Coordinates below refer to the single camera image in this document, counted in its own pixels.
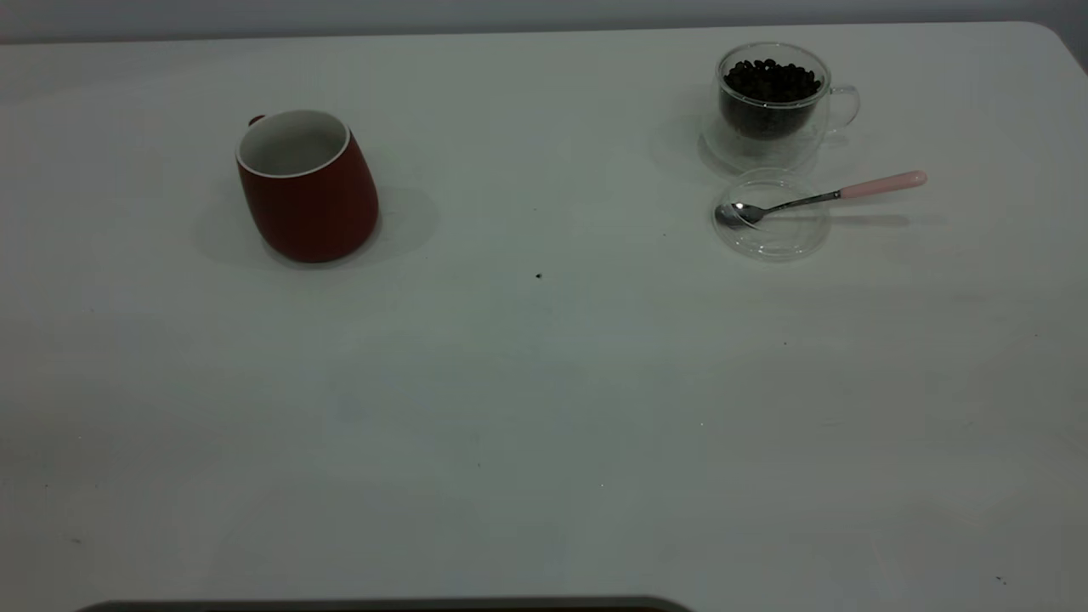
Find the dark coffee beans pile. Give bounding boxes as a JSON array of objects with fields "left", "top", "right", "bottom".
[{"left": 721, "top": 58, "right": 824, "bottom": 141}]

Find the red ceramic mug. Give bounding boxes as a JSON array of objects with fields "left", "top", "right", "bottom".
[{"left": 235, "top": 109, "right": 381, "bottom": 264}]

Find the clear round lid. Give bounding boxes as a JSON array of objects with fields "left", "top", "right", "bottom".
[{"left": 712, "top": 167, "right": 832, "bottom": 261}]

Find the clear double-wall glass cup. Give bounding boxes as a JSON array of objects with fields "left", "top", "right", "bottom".
[{"left": 701, "top": 42, "right": 861, "bottom": 176}]

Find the metal spoon with pink handle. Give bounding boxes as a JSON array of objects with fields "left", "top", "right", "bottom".
[{"left": 715, "top": 171, "right": 928, "bottom": 230}]

